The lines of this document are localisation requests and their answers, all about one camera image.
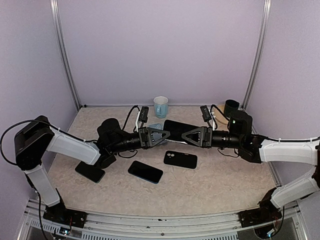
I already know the aluminium frame post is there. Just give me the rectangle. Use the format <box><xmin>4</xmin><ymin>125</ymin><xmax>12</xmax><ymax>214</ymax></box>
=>
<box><xmin>241</xmin><ymin>0</ymin><xmax>272</xmax><ymax>111</ymax></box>
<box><xmin>50</xmin><ymin>0</ymin><xmax>82</xmax><ymax>111</ymax></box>

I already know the beige plate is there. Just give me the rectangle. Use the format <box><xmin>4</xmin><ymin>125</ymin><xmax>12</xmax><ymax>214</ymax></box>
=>
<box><xmin>213</xmin><ymin>104</ymin><xmax>230</xmax><ymax>125</ymax></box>

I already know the black phone white edge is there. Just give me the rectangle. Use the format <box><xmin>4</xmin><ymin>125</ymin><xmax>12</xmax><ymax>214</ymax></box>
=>
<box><xmin>163</xmin><ymin>119</ymin><xmax>198</xmax><ymax>142</ymax></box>

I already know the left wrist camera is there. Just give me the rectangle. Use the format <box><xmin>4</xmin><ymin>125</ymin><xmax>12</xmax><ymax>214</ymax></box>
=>
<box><xmin>133</xmin><ymin>106</ymin><xmax>149</xmax><ymax>132</ymax></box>

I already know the light blue phone case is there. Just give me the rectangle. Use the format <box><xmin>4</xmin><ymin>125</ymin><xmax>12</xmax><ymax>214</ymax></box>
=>
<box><xmin>147</xmin><ymin>123</ymin><xmax>168</xmax><ymax>146</ymax></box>

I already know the dark green cup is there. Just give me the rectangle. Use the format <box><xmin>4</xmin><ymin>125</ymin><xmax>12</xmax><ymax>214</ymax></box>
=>
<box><xmin>223</xmin><ymin>99</ymin><xmax>240</xmax><ymax>116</ymax></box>

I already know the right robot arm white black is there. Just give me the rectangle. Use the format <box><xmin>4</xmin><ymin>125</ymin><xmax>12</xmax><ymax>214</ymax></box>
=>
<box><xmin>181</xmin><ymin>110</ymin><xmax>320</xmax><ymax>222</ymax></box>

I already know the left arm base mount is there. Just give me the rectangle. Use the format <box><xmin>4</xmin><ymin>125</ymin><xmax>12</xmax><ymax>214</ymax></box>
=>
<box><xmin>43</xmin><ymin>189</ymin><xmax>88</xmax><ymax>229</ymax></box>

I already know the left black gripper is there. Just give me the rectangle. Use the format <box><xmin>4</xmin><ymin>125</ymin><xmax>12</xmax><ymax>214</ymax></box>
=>
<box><xmin>109</xmin><ymin>126</ymin><xmax>171</xmax><ymax>154</ymax></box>

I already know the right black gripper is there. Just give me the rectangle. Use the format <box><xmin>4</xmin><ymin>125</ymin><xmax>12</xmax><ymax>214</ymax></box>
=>
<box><xmin>181</xmin><ymin>126</ymin><xmax>243</xmax><ymax>149</ymax></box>

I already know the left aluminium frame post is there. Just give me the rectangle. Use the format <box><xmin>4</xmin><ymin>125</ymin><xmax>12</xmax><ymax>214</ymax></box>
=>
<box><xmin>50</xmin><ymin>0</ymin><xmax>82</xmax><ymax>111</ymax></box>

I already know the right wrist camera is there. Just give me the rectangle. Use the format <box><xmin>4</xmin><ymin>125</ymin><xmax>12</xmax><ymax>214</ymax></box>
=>
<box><xmin>200</xmin><ymin>105</ymin><xmax>218</xmax><ymax>130</ymax></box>

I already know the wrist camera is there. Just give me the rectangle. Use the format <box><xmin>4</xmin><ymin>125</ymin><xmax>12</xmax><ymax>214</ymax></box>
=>
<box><xmin>200</xmin><ymin>105</ymin><xmax>218</xmax><ymax>130</ymax></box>
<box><xmin>133</xmin><ymin>106</ymin><xmax>149</xmax><ymax>132</ymax></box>

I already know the right aluminium frame post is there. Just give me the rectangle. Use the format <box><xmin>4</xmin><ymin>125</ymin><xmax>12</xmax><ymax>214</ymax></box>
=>
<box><xmin>241</xmin><ymin>0</ymin><xmax>272</xmax><ymax>111</ymax></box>

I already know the black phone left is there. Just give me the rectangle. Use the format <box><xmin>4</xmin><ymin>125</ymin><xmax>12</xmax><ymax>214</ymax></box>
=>
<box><xmin>75</xmin><ymin>161</ymin><xmax>105</xmax><ymax>183</ymax></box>

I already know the light blue mug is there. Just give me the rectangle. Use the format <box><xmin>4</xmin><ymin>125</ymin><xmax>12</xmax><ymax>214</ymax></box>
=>
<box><xmin>153</xmin><ymin>96</ymin><xmax>169</xmax><ymax>119</ymax></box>

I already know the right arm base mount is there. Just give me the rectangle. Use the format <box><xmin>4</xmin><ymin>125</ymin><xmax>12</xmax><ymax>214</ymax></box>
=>
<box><xmin>238</xmin><ymin>187</ymin><xmax>282</xmax><ymax>228</ymax></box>

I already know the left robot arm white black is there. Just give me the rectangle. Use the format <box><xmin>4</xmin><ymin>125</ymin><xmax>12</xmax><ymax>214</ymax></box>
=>
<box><xmin>13</xmin><ymin>115</ymin><xmax>171</xmax><ymax>223</ymax></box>

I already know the black phone blue edge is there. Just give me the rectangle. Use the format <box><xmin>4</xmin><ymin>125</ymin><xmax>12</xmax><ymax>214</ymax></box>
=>
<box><xmin>128</xmin><ymin>160</ymin><xmax>164</xmax><ymax>184</ymax></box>

